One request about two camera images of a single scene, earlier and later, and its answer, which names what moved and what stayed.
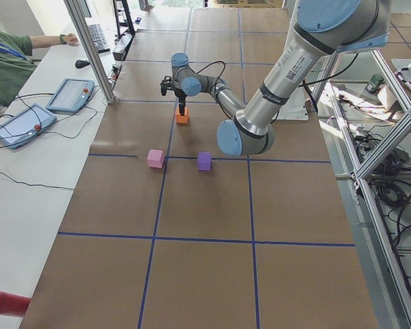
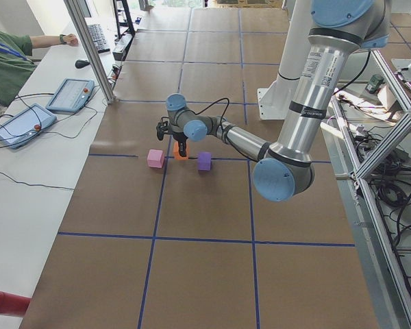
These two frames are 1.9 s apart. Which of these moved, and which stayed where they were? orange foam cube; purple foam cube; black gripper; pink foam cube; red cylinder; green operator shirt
Moved: black gripper; orange foam cube
Stayed: purple foam cube; green operator shirt; pink foam cube; red cylinder
